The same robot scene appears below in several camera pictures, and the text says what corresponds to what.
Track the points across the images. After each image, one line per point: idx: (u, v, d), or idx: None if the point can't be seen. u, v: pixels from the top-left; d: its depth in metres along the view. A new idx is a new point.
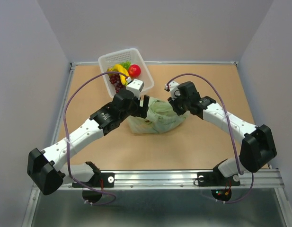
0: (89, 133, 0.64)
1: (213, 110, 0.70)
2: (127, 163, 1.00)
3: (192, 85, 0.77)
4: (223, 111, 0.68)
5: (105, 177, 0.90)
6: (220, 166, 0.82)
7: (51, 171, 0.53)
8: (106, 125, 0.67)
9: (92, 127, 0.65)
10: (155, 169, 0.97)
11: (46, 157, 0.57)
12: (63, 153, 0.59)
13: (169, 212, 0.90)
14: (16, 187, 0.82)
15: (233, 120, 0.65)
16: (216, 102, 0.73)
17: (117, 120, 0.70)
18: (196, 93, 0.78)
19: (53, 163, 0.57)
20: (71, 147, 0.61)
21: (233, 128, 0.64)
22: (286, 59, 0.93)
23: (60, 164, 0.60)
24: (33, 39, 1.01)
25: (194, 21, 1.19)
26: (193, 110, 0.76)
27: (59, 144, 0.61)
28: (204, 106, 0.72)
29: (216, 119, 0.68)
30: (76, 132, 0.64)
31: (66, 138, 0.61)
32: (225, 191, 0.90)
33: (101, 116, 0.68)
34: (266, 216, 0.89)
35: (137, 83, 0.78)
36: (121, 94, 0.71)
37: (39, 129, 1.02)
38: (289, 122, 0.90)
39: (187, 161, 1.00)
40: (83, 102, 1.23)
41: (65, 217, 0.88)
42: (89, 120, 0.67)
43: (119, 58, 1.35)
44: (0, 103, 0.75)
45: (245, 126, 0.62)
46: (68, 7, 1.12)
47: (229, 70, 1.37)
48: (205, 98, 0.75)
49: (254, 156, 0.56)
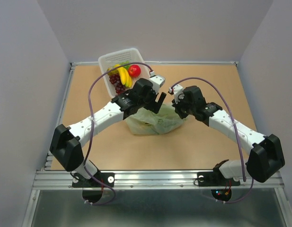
0: (111, 114, 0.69)
1: (219, 117, 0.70)
2: (127, 162, 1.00)
3: (199, 91, 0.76)
4: (230, 119, 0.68)
5: (105, 177, 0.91)
6: (221, 167, 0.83)
7: (76, 145, 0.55)
8: (127, 108, 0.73)
9: (114, 109, 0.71)
10: (155, 169, 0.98)
11: (72, 132, 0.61)
12: (88, 130, 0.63)
13: (169, 212, 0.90)
14: (16, 186, 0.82)
15: (241, 129, 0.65)
16: (222, 109, 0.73)
17: (136, 105, 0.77)
18: (202, 98, 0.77)
19: (79, 138, 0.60)
20: (96, 126, 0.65)
21: (240, 138, 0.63)
22: (286, 59, 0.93)
23: (84, 140, 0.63)
24: (33, 39, 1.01)
25: (194, 21, 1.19)
26: (199, 116, 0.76)
27: (84, 122, 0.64)
28: (210, 113, 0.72)
29: (223, 126, 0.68)
30: (99, 113, 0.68)
31: (91, 117, 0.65)
32: (225, 191, 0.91)
33: (122, 100, 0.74)
34: (267, 216, 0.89)
35: (159, 79, 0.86)
36: (141, 82, 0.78)
37: (40, 129, 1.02)
38: (289, 122, 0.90)
39: (187, 161, 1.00)
40: (82, 102, 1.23)
41: (65, 217, 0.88)
42: (111, 103, 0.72)
43: (119, 58, 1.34)
44: (0, 103, 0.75)
45: (254, 135, 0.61)
46: (68, 7, 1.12)
47: (229, 70, 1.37)
48: (211, 104, 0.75)
49: (262, 166, 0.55)
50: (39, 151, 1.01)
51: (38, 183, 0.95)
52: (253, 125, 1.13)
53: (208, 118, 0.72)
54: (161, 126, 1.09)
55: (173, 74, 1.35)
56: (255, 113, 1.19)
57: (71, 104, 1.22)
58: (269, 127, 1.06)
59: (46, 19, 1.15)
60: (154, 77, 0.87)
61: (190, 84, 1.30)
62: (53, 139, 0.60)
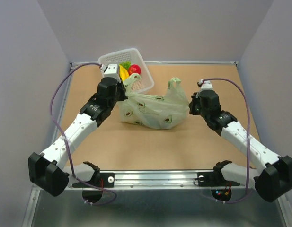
0: (83, 126, 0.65)
1: (234, 129, 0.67)
2: (125, 161, 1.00)
3: (216, 97, 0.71)
4: (245, 133, 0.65)
5: (105, 177, 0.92)
6: (224, 170, 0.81)
7: (55, 170, 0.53)
8: (98, 115, 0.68)
9: (84, 120, 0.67)
10: (155, 169, 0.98)
11: (47, 159, 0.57)
12: (63, 151, 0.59)
13: (169, 212, 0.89)
14: (16, 186, 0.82)
15: (254, 145, 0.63)
16: (236, 121, 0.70)
17: (106, 109, 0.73)
18: (218, 105, 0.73)
19: (56, 162, 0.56)
20: (70, 144, 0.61)
21: (253, 155, 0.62)
22: (287, 60, 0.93)
23: (63, 162, 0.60)
24: (33, 39, 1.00)
25: (193, 21, 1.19)
26: (211, 124, 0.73)
27: (57, 143, 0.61)
28: (224, 124, 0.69)
29: (236, 140, 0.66)
30: (70, 128, 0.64)
31: (62, 136, 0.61)
32: (225, 191, 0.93)
33: (91, 108, 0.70)
34: (267, 216, 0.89)
35: (112, 67, 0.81)
36: (104, 83, 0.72)
37: (39, 129, 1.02)
38: (290, 122, 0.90)
39: (186, 161, 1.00)
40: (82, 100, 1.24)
41: (65, 217, 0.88)
42: (80, 115, 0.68)
43: (119, 57, 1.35)
44: (0, 103, 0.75)
45: (268, 155, 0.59)
46: (68, 6, 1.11)
47: (228, 71, 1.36)
48: (226, 114, 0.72)
49: (272, 186, 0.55)
50: (39, 151, 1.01)
51: None
52: (252, 125, 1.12)
53: (222, 128, 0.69)
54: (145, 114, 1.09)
55: (173, 74, 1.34)
56: (256, 113, 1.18)
57: (70, 101, 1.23)
58: (269, 127, 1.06)
59: (46, 19, 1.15)
60: (106, 68, 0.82)
61: (190, 84, 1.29)
62: (30, 169, 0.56)
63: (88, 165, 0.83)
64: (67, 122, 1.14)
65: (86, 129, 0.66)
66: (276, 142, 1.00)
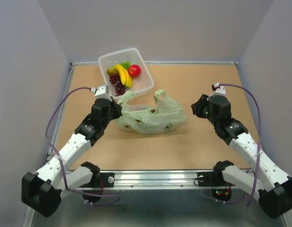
0: (77, 146, 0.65)
1: (243, 142, 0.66)
2: (124, 161, 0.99)
3: (228, 106, 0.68)
4: (255, 147, 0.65)
5: (105, 177, 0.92)
6: (225, 172, 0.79)
7: (49, 189, 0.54)
8: (92, 135, 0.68)
9: (79, 140, 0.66)
10: (155, 169, 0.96)
11: (41, 178, 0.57)
12: (57, 170, 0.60)
13: (169, 212, 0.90)
14: (16, 186, 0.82)
15: (264, 162, 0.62)
16: (247, 132, 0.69)
17: (101, 128, 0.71)
18: (230, 114, 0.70)
19: (50, 181, 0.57)
20: (65, 163, 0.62)
21: (262, 172, 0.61)
22: (287, 60, 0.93)
23: (57, 181, 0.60)
24: (33, 39, 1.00)
25: (193, 21, 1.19)
26: (220, 133, 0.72)
27: (52, 162, 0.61)
28: (234, 135, 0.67)
29: (246, 153, 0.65)
30: (64, 148, 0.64)
31: (57, 155, 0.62)
32: (225, 191, 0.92)
33: (85, 128, 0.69)
34: (267, 216, 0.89)
35: (101, 88, 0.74)
36: (97, 103, 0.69)
37: (39, 129, 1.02)
38: (290, 122, 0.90)
39: (187, 161, 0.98)
40: (82, 107, 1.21)
41: (65, 217, 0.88)
42: (75, 134, 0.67)
43: (119, 58, 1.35)
44: (0, 103, 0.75)
45: (277, 174, 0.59)
46: (67, 6, 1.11)
47: (228, 71, 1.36)
48: (236, 123, 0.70)
49: (278, 205, 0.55)
50: (39, 151, 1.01)
51: None
52: (253, 125, 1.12)
53: (231, 139, 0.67)
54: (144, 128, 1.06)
55: (173, 74, 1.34)
56: (256, 113, 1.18)
57: (69, 108, 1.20)
58: (269, 127, 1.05)
59: (46, 19, 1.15)
60: (96, 90, 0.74)
61: (190, 84, 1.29)
62: (22, 189, 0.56)
63: (85, 169, 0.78)
64: (67, 134, 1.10)
65: (81, 149, 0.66)
66: (276, 142, 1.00)
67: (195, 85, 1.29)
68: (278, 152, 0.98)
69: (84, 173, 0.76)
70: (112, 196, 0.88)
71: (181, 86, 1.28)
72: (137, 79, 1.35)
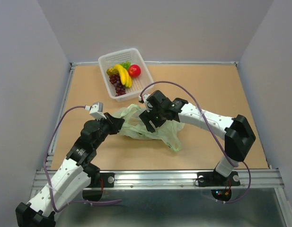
0: (68, 173, 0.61)
1: (188, 111, 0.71)
2: (123, 161, 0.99)
3: (160, 93, 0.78)
4: (198, 110, 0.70)
5: (105, 177, 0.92)
6: (217, 167, 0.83)
7: (41, 220, 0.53)
8: (84, 160, 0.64)
9: (71, 166, 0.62)
10: (156, 169, 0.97)
11: (33, 208, 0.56)
12: (49, 200, 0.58)
13: (169, 212, 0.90)
14: (17, 187, 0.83)
15: (210, 117, 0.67)
16: (188, 102, 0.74)
17: (92, 151, 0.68)
18: (166, 99, 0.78)
19: (42, 212, 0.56)
20: (55, 192, 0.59)
21: (212, 126, 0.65)
22: (286, 60, 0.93)
23: (50, 209, 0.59)
24: (33, 39, 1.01)
25: (193, 21, 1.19)
26: (168, 116, 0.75)
27: (44, 191, 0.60)
28: (177, 109, 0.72)
29: (194, 119, 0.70)
30: (55, 176, 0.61)
31: (48, 185, 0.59)
32: (225, 191, 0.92)
33: (76, 152, 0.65)
34: (266, 217, 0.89)
35: (94, 106, 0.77)
36: (86, 128, 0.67)
37: (40, 129, 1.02)
38: (289, 123, 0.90)
39: (186, 162, 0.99)
40: (79, 119, 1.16)
41: (65, 218, 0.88)
42: (66, 160, 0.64)
43: (119, 58, 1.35)
44: (0, 102, 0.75)
45: (223, 121, 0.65)
46: (67, 7, 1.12)
47: (229, 71, 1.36)
48: (177, 100, 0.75)
49: (238, 147, 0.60)
50: (39, 151, 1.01)
51: (38, 183, 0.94)
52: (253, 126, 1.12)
53: (178, 115, 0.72)
54: (145, 137, 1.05)
55: (174, 74, 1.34)
56: (256, 113, 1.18)
57: (68, 120, 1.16)
58: (269, 128, 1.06)
59: (46, 19, 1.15)
60: (90, 108, 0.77)
61: (190, 84, 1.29)
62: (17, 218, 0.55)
63: (84, 175, 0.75)
64: (65, 148, 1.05)
65: (73, 175, 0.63)
66: (276, 142, 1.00)
67: (196, 85, 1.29)
68: (278, 152, 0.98)
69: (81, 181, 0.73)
70: (110, 202, 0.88)
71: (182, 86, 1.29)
72: (137, 78, 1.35)
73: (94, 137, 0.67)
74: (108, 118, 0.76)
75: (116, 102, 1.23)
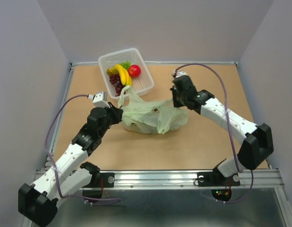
0: (74, 157, 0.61)
1: (212, 106, 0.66)
2: (123, 162, 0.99)
3: (188, 79, 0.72)
4: (223, 108, 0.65)
5: (105, 177, 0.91)
6: (219, 166, 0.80)
7: (45, 201, 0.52)
8: (89, 145, 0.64)
9: (76, 150, 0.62)
10: (156, 169, 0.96)
11: (38, 189, 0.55)
12: (54, 182, 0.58)
13: (169, 212, 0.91)
14: (17, 187, 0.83)
15: (233, 118, 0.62)
16: (214, 97, 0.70)
17: (98, 138, 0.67)
18: (193, 87, 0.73)
19: (46, 193, 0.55)
20: (60, 174, 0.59)
21: (233, 127, 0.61)
22: (286, 61, 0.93)
23: (53, 192, 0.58)
24: (33, 40, 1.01)
25: (193, 21, 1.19)
26: (189, 105, 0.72)
27: (48, 173, 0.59)
28: (202, 101, 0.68)
29: (216, 116, 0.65)
30: (60, 159, 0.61)
31: (53, 167, 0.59)
32: (225, 191, 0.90)
33: (83, 138, 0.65)
34: (266, 217, 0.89)
35: (98, 95, 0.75)
36: (92, 114, 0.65)
37: (40, 130, 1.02)
38: (289, 123, 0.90)
39: (186, 162, 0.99)
40: (81, 112, 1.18)
41: (65, 218, 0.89)
42: (72, 145, 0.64)
43: (119, 58, 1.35)
44: (0, 102, 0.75)
45: (246, 125, 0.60)
46: (67, 7, 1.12)
47: (229, 71, 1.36)
48: (203, 92, 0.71)
49: (254, 154, 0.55)
50: (39, 151, 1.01)
51: None
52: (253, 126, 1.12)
53: (200, 106, 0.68)
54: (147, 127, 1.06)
55: None
56: (256, 113, 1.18)
57: (70, 113, 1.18)
58: None
59: (46, 20, 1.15)
60: (94, 97, 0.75)
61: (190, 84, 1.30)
62: (20, 200, 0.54)
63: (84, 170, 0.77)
64: (67, 140, 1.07)
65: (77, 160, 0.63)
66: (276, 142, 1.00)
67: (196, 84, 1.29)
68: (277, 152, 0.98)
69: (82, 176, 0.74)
70: (112, 198, 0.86)
71: None
72: (137, 79, 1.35)
73: (100, 125, 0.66)
74: (112, 108, 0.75)
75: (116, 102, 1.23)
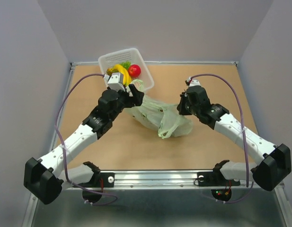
0: (84, 137, 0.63)
1: (226, 122, 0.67)
2: (125, 162, 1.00)
3: (204, 91, 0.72)
4: (239, 125, 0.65)
5: (105, 177, 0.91)
6: (222, 168, 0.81)
7: (50, 177, 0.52)
8: (100, 127, 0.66)
9: (86, 131, 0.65)
10: (154, 169, 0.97)
11: (44, 165, 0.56)
12: (60, 160, 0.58)
13: (169, 212, 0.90)
14: (16, 187, 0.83)
15: (249, 137, 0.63)
16: (229, 112, 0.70)
17: (108, 122, 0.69)
18: (207, 99, 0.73)
19: (52, 170, 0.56)
20: (68, 153, 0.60)
21: (250, 146, 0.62)
22: (286, 60, 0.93)
23: (59, 170, 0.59)
24: (33, 39, 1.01)
25: (193, 21, 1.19)
26: (203, 119, 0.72)
27: (56, 151, 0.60)
28: (217, 117, 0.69)
29: (231, 133, 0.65)
30: (70, 138, 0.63)
31: (61, 144, 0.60)
32: (225, 191, 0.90)
33: (93, 120, 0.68)
34: (266, 217, 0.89)
35: (115, 76, 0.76)
36: (104, 97, 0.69)
37: (40, 129, 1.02)
38: (289, 123, 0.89)
39: (186, 162, 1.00)
40: (83, 102, 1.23)
41: (65, 217, 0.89)
42: (82, 126, 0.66)
43: (119, 58, 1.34)
44: (0, 102, 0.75)
45: (263, 145, 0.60)
46: (68, 7, 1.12)
47: (229, 71, 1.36)
48: (217, 107, 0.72)
49: (271, 176, 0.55)
50: (39, 151, 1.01)
51: None
52: (253, 126, 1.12)
53: (215, 122, 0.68)
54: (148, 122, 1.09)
55: (174, 74, 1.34)
56: (256, 113, 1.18)
57: (71, 103, 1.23)
58: (269, 128, 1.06)
59: (46, 19, 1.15)
60: (109, 78, 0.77)
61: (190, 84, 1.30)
62: (25, 174, 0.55)
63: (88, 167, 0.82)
64: (69, 128, 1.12)
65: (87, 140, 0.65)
66: (276, 142, 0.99)
67: None
68: None
69: (86, 170, 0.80)
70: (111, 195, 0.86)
71: (181, 86, 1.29)
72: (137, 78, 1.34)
73: (111, 108, 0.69)
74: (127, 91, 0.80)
75: None
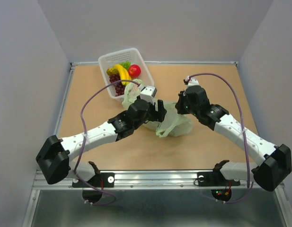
0: (105, 134, 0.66)
1: (227, 123, 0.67)
2: (128, 162, 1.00)
3: (203, 91, 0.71)
4: (239, 126, 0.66)
5: (105, 177, 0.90)
6: (222, 169, 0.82)
7: (64, 159, 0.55)
8: (121, 131, 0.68)
9: (109, 129, 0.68)
10: (155, 170, 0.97)
11: (63, 146, 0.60)
12: (79, 146, 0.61)
13: (169, 212, 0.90)
14: (17, 187, 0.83)
15: (250, 138, 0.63)
16: (228, 113, 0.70)
17: (131, 129, 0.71)
18: (207, 100, 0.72)
19: (68, 152, 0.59)
20: (87, 143, 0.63)
21: (250, 147, 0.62)
22: (286, 60, 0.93)
23: (73, 156, 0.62)
24: (33, 40, 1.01)
25: (193, 21, 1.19)
26: (203, 120, 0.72)
27: (77, 136, 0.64)
28: (216, 118, 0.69)
29: (232, 134, 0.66)
30: (93, 130, 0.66)
31: (84, 133, 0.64)
32: (225, 191, 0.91)
33: (118, 122, 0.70)
34: (266, 217, 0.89)
35: (149, 89, 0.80)
36: (136, 104, 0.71)
37: (40, 129, 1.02)
38: (289, 123, 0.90)
39: (186, 162, 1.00)
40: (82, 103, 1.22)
41: (65, 217, 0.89)
42: (107, 123, 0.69)
43: (119, 58, 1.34)
44: (0, 102, 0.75)
45: (264, 146, 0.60)
46: (67, 7, 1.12)
47: (229, 71, 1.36)
48: (216, 107, 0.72)
49: (273, 177, 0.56)
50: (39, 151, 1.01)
51: (38, 183, 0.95)
52: (253, 126, 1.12)
53: (215, 123, 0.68)
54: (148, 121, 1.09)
55: (174, 74, 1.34)
56: (256, 113, 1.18)
57: (71, 103, 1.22)
58: (269, 127, 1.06)
59: (46, 20, 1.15)
60: (144, 89, 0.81)
61: None
62: (43, 147, 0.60)
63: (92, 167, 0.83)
64: (69, 130, 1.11)
65: (107, 138, 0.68)
66: (276, 142, 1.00)
67: None
68: None
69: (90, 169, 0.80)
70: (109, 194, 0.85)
71: (181, 86, 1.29)
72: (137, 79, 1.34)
73: (139, 117, 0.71)
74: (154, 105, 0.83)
75: (116, 102, 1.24)
